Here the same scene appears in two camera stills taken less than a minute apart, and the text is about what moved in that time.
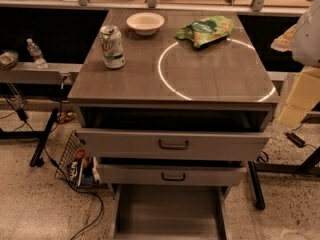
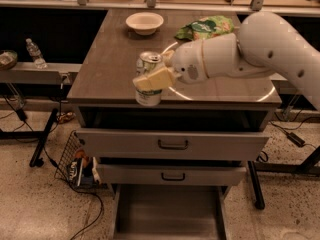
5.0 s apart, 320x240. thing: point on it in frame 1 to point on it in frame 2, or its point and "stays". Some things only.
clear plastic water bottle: x=36 y=54 stays
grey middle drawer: x=170 y=174 stays
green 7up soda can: x=112 y=46 to x=147 y=63
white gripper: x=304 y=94 to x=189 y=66
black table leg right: x=310 y=165 stays
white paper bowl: x=145 y=23 stays
